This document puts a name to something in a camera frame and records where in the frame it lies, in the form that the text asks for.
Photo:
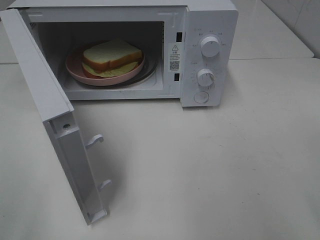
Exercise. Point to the round white door button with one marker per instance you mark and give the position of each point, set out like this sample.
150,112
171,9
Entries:
201,97

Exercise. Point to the toast sandwich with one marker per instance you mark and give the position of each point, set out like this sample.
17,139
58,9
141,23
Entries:
111,59

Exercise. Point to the pink plate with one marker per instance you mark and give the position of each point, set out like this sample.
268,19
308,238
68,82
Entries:
74,65

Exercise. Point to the glass microwave turntable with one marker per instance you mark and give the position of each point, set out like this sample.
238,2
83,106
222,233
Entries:
148,69

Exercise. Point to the lower white timer knob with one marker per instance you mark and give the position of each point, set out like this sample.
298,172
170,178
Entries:
205,77

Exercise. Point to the white warning label sticker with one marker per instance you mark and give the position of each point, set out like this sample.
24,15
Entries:
174,55

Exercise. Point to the white microwave oven body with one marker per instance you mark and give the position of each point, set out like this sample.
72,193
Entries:
61,26

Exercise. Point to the upper white power knob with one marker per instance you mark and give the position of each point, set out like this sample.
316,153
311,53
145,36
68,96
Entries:
210,46

